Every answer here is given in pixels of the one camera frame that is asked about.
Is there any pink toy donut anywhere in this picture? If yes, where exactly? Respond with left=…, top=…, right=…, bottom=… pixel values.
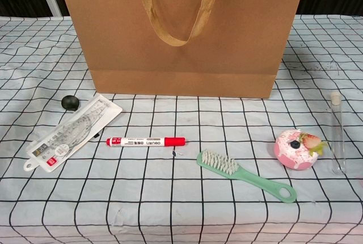
left=273, top=128, right=328, bottom=171

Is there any brown paper carrier bag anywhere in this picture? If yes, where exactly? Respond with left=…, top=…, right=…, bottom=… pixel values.
left=53, top=0, right=310, bottom=99

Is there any red white marker pen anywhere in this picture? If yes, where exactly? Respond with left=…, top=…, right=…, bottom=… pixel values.
left=106, top=136, right=187, bottom=148

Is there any green plastic brush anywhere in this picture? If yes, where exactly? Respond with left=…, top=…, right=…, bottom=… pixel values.
left=196, top=149, right=297, bottom=204

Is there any white black checkered tablecloth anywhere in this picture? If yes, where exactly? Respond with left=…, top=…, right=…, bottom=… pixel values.
left=0, top=14, right=363, bottom=244

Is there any black round knob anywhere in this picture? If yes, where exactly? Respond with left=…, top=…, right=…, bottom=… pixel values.
left=61, top=95, right=81, bottom=112

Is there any clear ruler set package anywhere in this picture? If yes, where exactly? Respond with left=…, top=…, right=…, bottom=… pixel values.
left=23, top=92, right=123, bottom=173

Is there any clear test tube with cork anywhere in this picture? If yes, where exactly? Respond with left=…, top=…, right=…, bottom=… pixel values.
left=330, top=90, right=348, bottom=175

